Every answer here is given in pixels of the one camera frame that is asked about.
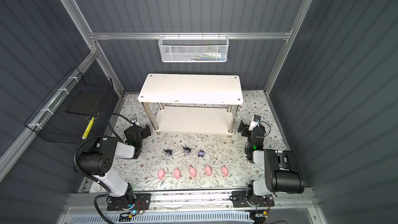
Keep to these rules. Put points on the yellow marker in basket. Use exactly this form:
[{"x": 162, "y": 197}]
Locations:
[{"x": 88, "y": 129}]

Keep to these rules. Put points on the white wire basket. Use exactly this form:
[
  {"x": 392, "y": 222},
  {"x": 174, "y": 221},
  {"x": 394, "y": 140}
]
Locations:
[{"x": 175, "y": 50}]

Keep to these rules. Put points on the markers in white basket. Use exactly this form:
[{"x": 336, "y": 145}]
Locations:
[{"x": 208, "y": 57}]

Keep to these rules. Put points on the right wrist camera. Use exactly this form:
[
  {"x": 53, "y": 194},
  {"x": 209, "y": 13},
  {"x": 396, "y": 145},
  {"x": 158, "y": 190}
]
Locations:
[{"x": 255, "y": 121}]

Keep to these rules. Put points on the black purple toy figure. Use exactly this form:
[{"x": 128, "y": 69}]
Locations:
[
  {"x": 168, "y": 152},
  {"x": 187, "y": 150}
]

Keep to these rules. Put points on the pink pig toy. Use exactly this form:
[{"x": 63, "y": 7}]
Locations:
[
  {"x": 208, "y": 171},
  {"x": 224, "y": 171},
  {"x": 177, "y": 174},
  {"x": 161, "y": 174},
  {"x": 193, "y": 171}
]

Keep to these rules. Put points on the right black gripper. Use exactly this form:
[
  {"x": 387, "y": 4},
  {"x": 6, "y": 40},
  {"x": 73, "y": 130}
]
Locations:
[{"x": 244, "y": 127}]

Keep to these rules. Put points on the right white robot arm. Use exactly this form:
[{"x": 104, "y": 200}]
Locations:
[{"x": 281, "y": 169}]

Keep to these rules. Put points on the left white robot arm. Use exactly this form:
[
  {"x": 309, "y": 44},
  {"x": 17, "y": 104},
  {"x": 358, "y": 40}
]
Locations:
[{"x": 93, "y": 158}]

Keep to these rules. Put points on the white two-tier shelf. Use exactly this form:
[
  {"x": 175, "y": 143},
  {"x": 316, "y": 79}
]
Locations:
[{"x": 200, "y": 104}]

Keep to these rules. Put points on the black wire basket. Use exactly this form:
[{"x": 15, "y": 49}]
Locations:
[{"x": 69, "y": 115}]

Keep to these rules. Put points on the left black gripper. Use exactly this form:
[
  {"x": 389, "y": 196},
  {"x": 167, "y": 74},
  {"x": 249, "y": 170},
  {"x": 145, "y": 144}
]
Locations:
[{"x": 145, "y": 130}]

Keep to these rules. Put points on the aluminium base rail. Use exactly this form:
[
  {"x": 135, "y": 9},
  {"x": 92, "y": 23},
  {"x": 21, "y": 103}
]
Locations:
[{"x": 192, "y": 200}]

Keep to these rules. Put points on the black pad in basket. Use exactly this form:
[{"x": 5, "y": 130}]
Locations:
[{"x": 86, "y": 104}]

